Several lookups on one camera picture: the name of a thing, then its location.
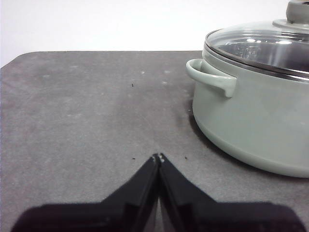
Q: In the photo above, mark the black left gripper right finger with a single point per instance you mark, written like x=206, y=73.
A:
x=217, y=217

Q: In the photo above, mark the glass lid with green knob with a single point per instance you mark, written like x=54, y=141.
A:
x=265, y=46

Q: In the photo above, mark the pale green electric steamer pot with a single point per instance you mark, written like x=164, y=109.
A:
x=253, y=125

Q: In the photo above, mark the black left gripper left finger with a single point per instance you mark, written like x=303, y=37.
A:
x=96, y=217

